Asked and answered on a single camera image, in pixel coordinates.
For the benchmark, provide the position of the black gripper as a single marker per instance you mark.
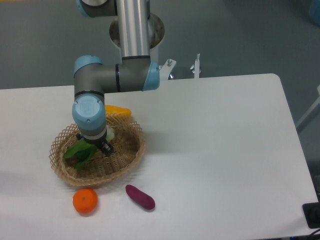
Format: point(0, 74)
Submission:
point(84, 142)

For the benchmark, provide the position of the green bok choy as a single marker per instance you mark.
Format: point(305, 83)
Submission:
point(83, 156)

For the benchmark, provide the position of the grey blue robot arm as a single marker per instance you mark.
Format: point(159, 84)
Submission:
point(93, 79)

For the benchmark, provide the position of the woven wicker basket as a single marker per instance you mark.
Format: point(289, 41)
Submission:
point(129, 148)

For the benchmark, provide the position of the orange tangerine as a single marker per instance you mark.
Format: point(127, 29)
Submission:
point(85, 201)

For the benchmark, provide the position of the purple sweet potato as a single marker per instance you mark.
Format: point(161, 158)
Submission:
point(139, 197)

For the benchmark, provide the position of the black device at edge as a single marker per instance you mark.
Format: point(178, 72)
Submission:
point(312, 214)

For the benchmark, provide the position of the blue object top right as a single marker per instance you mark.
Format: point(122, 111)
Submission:
point(314, 11)

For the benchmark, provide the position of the white metal base frame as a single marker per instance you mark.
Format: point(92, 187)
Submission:
point(166, 70)

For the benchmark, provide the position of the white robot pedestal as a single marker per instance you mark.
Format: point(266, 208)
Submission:
point(156, 30)

